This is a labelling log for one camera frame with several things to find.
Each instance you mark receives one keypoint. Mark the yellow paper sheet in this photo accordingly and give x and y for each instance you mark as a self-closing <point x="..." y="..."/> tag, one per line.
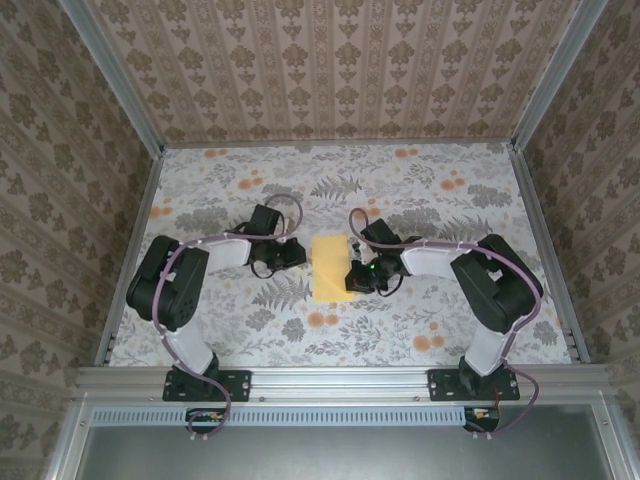
<point x="327" y="270"/>

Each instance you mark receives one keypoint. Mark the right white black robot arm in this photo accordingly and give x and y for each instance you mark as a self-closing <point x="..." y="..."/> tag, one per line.
<point x="487" y="350"/>

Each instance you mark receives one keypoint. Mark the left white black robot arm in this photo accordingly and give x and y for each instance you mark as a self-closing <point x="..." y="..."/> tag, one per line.
<point x="192" y="350"/>

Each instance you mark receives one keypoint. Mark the floral table cover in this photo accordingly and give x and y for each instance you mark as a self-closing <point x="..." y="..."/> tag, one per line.
<point x="350" y="340"/>

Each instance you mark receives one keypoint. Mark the small black controller board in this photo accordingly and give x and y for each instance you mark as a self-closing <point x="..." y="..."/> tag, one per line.
<point x="487" y="414"/>
<point x="202" y="419"/>

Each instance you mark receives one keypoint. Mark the grey metal panel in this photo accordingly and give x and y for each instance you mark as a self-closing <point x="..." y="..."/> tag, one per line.
<point x="340" y="455"/>

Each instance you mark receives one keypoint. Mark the long aluminium base rail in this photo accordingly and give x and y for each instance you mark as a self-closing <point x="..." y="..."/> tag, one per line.
<point x="340" y="380"/>

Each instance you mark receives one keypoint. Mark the thin aluminium table end rail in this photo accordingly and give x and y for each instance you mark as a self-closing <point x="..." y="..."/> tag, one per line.
<point x="340" y="144"/>

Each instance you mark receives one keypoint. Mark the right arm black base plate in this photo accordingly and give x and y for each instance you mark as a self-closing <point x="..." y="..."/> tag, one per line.
<point x="440" y="385"/>

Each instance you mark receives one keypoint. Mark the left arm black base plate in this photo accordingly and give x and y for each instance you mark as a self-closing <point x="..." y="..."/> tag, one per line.
<point x="240" y="385"/>

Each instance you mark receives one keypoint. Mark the aluminium table side rail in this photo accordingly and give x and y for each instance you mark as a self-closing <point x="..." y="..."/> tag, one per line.
<point x="145" y="200"/>
<point x="536" y="200"/>

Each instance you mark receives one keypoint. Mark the slanted aluminium frame post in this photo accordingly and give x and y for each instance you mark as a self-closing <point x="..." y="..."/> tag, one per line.
<point x="119" y="80"/>
<point x="554" y="80"/>

